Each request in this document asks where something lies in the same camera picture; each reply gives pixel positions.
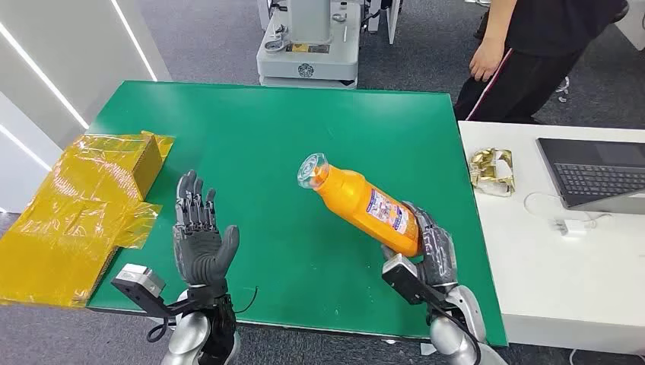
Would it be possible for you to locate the person's right hand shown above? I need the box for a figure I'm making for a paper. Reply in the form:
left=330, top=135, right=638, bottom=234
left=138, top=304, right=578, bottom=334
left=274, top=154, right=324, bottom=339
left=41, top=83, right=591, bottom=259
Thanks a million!
left=469, top=39, right=506, bottom=83

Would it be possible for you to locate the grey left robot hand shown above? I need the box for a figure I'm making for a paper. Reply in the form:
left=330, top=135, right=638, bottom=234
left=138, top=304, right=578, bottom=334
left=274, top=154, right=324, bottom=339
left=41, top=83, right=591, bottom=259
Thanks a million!
left=172, top=170, right=241, bottom=294

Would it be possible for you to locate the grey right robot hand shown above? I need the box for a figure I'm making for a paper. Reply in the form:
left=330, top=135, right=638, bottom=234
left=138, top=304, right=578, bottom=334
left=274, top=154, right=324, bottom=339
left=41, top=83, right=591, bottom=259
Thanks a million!
left=381, top=201, right=459, bottom=290

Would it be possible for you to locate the orange bottle with clear cap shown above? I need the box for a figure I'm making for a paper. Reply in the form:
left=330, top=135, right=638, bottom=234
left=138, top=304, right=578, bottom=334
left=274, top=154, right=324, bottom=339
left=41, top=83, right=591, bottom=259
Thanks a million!
left=297, top=153, right=421, bottom=258

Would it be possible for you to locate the crumpled gold wrapper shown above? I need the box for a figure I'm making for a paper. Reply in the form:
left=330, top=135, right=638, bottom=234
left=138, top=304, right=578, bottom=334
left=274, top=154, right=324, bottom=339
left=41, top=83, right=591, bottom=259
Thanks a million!
left=469, top=147, right=516, bottom=198

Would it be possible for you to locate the white panel stand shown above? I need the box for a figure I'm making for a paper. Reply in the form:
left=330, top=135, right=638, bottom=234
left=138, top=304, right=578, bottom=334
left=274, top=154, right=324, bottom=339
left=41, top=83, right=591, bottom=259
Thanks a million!
left=367, top=0, right=404, bottom=45

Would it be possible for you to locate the white desk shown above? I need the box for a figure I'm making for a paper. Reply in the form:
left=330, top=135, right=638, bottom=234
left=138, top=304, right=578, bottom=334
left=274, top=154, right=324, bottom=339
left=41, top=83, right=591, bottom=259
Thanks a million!
left=457, top=120, right=645, bottom=356

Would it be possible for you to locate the white power adapter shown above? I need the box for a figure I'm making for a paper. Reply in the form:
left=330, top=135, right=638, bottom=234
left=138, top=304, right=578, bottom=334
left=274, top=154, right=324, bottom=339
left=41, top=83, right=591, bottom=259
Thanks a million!
left=551, top=217, right=588, bottom=236

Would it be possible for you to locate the yellow film wrapped cardboard box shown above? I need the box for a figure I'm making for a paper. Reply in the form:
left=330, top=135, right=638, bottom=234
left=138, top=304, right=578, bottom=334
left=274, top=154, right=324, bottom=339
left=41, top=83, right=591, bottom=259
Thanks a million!
left=0, top=131, right=176, bottom=308

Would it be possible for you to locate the green table mat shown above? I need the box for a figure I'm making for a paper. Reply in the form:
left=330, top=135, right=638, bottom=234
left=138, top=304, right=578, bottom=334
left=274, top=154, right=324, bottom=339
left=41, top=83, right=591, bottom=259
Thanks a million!
left=86, top=80, right=508, bottom=348

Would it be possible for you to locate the dark grey laptop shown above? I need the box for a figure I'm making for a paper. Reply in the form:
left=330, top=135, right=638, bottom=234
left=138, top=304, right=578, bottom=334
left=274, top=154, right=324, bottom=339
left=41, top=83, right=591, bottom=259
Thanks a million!
left=535, top=137, right=645, bottom=216

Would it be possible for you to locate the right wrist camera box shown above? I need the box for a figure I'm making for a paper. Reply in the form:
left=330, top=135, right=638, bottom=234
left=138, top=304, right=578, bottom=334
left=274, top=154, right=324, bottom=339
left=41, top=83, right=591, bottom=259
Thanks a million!
left=381, top=253, right=440, bottom=306

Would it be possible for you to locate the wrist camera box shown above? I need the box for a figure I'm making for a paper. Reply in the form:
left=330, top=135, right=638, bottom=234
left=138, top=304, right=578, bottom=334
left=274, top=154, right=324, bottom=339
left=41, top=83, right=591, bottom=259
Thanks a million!
left=381, top=253, right=440, bottom=306
left=110, top=263, right=170, bottom=319

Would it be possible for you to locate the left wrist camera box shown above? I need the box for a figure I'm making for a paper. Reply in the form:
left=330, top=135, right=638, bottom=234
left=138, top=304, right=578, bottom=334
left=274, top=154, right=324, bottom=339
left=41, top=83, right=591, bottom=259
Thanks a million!
left=110, top=263, right=170, bottom=319

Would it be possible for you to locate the thin black cable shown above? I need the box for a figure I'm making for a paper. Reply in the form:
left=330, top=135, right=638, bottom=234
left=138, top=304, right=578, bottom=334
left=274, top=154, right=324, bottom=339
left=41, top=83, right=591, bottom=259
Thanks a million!
left=232, top=286, right=259, bottom=314

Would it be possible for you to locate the thick black cable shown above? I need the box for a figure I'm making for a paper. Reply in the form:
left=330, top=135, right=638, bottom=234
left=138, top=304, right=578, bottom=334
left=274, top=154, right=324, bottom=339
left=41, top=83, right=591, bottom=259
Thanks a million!
left=146, top=316, right=171, bottom=344

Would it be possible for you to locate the thin white cable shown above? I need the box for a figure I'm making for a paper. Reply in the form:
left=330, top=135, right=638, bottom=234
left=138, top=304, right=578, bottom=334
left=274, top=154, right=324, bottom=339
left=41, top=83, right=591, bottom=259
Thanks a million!
left=523, top=191, right=613, bottom=227

